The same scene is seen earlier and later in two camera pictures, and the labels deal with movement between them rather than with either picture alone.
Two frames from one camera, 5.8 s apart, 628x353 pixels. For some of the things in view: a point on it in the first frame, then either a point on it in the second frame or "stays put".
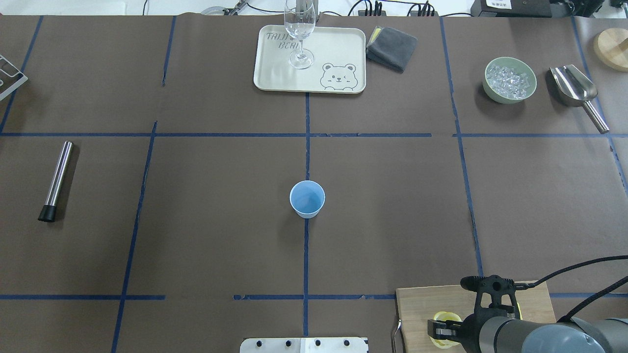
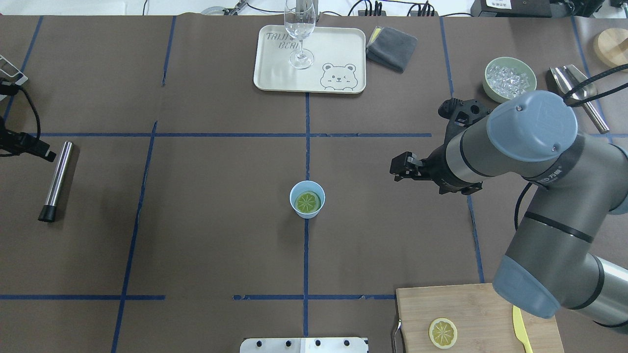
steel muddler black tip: (48, 212) stays put
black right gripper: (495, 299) -> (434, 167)
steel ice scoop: (575, 89) stays put
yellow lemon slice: (445, 316) -> (307, 202)
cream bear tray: (339, 65) stays put
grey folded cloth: (390, 48) stays put
